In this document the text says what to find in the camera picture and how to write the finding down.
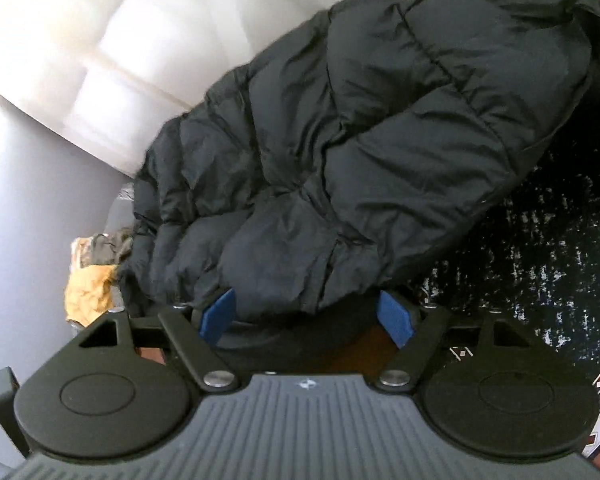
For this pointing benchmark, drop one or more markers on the yellow crumpled cloth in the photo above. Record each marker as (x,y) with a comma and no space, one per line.
(93,285)

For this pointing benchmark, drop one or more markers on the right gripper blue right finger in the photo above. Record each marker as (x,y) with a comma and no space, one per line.
(417,332)

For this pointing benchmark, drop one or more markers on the black puffer jacket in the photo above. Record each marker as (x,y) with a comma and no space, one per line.
(354,147)

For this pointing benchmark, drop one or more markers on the white sheer curtain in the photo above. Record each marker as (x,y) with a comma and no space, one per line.
(106,74)

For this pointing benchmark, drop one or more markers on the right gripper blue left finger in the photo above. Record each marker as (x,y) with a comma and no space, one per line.
(193,334)

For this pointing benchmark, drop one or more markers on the dark patterned rug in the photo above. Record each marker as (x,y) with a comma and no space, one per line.
(535,255)

